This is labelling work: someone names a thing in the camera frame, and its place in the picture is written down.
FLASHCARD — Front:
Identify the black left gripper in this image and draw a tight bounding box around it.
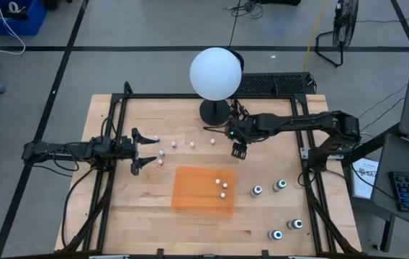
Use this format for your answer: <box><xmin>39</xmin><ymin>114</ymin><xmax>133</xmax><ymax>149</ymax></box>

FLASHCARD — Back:
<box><xmin>110</xmin><ymin>127</ymin><xmax>161</xmax><ymax>176</ymax></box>

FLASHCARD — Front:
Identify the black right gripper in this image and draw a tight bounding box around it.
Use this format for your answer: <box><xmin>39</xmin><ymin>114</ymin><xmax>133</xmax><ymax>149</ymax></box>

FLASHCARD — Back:
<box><xmin>227</xmin><ymin>114</ymin><xmax>261</xmax><ymax>160</ymax></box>

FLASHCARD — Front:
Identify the large bottle purple tip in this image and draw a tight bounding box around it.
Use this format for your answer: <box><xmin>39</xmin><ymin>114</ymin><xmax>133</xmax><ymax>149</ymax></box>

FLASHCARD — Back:
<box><xmin>249</xmin><ymin>184</ymin><xmax>264</xmax><ymax>199</ymax></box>

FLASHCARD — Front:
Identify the large bottle green tip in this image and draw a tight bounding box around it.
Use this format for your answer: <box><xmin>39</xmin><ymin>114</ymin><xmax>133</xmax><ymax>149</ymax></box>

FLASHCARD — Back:
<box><xmin>272</xmin><ymin>178</ymin><xmax>287</xmax><ymax>193</ymax></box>

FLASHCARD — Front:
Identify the orange translucent plastic bin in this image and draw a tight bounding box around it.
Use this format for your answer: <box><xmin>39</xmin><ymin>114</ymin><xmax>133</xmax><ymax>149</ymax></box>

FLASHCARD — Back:
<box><xmin>171</xmin><ymin>165</ymin><xmax>238</xmax><ymax>218</ymax></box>

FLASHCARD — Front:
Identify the black lamp power adapter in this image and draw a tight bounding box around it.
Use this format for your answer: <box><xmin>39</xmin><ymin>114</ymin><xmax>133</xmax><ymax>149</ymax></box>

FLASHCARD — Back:
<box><xmin>229</xmin><ymin>99</ymin><xmax>249</xmax><ymax>118</ymax></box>

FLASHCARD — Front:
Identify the black perforated mat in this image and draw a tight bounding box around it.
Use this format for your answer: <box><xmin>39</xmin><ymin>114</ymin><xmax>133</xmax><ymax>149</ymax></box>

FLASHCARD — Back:
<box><xmin>238</xmin><ymin>71</ymin><xmax>318</xmax><ymax>97</ymax></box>

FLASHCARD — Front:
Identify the white globe table lamp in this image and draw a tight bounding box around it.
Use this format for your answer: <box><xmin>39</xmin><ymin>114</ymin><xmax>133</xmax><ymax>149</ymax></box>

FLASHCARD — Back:
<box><xmin>189</xmin><ymin>47</ymin><xmax>245</xmax><ymax>127</ymax></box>

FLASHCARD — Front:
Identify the large bottle dark tip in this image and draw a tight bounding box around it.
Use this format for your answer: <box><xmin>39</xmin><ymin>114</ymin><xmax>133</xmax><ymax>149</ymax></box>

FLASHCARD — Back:
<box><xmin>287</xmin><ymin>218</ymin><xmax>304</xmax><ymax>231</ymax></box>

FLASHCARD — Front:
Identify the white paper sheet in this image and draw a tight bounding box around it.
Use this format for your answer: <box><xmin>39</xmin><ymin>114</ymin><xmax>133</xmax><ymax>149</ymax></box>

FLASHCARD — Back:
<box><xmin>351</xmin><ymin>157</ymin><xmax>380</xmax><ymax>200</ymax></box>

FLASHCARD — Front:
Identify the black equipment case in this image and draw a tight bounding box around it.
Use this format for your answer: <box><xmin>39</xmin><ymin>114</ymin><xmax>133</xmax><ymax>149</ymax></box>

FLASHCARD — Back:
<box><xmin>258</xmin><ymin>0</ymin><xmax>302</xmax><ymax>6</ymax></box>

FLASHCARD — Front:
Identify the grey desk with keyboard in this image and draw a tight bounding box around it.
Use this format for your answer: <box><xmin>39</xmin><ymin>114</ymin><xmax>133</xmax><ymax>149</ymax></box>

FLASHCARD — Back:
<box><xmin>348</xmin><ymin>133</ymin><xmax>409</xmax><ymax>253</ymax></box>

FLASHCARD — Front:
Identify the black floor fan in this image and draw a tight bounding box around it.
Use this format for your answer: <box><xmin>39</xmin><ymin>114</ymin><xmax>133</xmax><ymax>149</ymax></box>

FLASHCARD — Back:
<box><xmin>315</xmin><ymin>0</ymin><xmax>359</xmax><ymax>68</ymax></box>

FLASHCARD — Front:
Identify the blue plastic storage bin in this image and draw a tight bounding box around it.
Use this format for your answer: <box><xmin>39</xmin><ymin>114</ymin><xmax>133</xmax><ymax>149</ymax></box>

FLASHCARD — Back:
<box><xmin>0</xmin><ymin>0</ymin><xmax>48</xmax><ymax>37</ymax></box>

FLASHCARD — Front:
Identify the black aluminium table frame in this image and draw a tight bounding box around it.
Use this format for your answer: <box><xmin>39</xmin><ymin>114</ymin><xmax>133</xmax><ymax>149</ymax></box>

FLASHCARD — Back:
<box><xmin>55</xmin><ymin>81</ymin><xmax>362</xmax><ymax>259</ymax></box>

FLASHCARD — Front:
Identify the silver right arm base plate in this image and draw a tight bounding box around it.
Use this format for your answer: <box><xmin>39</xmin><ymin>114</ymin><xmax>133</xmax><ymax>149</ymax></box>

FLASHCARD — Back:
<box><xmin>300</xmin><ymin>147</ymin><xmax>344</xmax><ymax>161</ymax></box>

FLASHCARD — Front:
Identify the black left base power cable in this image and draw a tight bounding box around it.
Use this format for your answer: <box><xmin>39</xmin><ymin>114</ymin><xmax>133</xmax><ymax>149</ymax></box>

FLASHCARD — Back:
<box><xmin>61</xmin><ymin>168</ymin><xmax>96</xmax><ymax>249</ymax></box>

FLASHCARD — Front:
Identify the black lamp floor cable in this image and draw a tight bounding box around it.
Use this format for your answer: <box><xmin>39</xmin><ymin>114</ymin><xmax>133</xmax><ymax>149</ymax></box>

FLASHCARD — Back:
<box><xmin>228</xmin><ymin>0</ymin><xmax>242</xmax><ymax>48</ymax></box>

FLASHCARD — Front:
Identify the black cable bundle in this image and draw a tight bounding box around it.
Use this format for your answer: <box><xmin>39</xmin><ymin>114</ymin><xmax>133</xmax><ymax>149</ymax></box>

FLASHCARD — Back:
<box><xmin>228</xmin><ymin>0</ymin><xmax>265</xmax><ymax>21</ymax></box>

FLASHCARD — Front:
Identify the thin black floor cable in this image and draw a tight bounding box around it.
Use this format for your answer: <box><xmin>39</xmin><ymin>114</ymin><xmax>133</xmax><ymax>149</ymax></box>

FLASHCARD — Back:
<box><xmin>358</xmin><ymin>84</ymin><xmax>408</xmax><ymax>132</ymax></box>

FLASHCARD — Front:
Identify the white cable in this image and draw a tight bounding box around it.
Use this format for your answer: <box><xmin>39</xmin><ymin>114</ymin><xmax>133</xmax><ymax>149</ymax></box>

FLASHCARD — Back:
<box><xmin>0</xmin><ymin>0</ymin><xmax>27</xmax><ymax>56</ymax></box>

